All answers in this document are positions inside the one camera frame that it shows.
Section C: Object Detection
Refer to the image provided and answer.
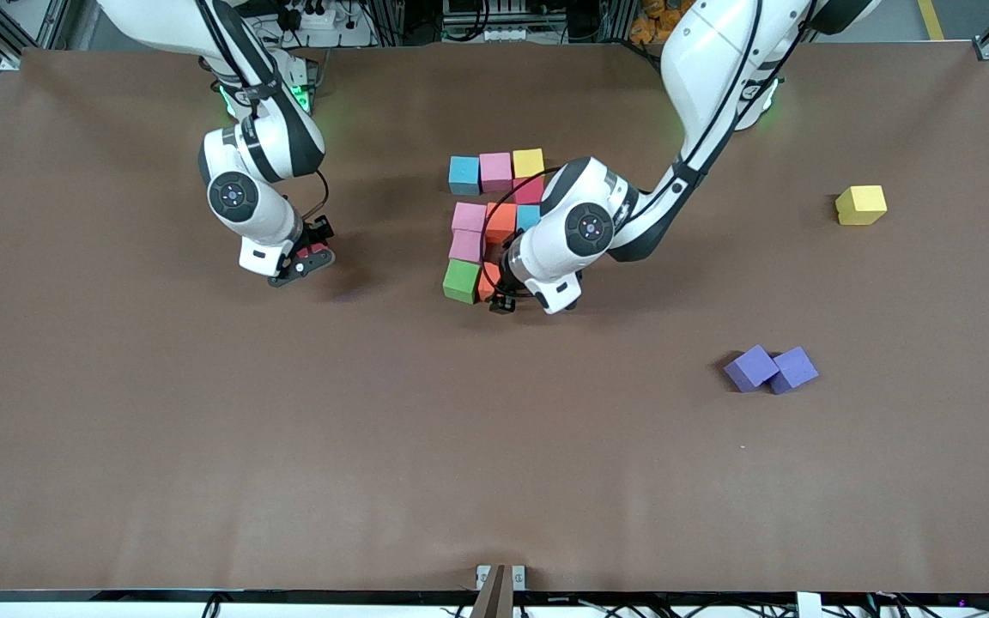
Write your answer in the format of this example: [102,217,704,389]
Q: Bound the green foam cube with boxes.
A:
[442,258,482,306]

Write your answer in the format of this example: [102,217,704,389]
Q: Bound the purple foam cube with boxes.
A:
[724,344,780,393]
[769,346,820,396]

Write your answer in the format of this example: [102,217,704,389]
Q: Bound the orange mesh bags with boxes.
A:
[629,0,693,45]

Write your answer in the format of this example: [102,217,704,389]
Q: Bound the white power strip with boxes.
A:
[284,4,349,31]

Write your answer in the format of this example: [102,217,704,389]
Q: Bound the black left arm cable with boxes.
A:
[479,168,569,286]

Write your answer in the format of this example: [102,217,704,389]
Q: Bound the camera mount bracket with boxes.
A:
[470,563,528,618]

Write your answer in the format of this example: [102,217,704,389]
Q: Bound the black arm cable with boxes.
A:
[304,169,331,221]
[479,168,569,286]

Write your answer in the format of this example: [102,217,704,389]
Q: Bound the brown table cover mat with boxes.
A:
[0,43,989,595]

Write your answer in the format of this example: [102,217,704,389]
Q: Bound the blue foam cube with scribble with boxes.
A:
[448,155,482,197]

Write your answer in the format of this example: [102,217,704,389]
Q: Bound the black equipment rack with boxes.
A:
[443,0,624,44]

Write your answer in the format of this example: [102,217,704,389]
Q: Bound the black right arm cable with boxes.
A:
[304,169,331,221]

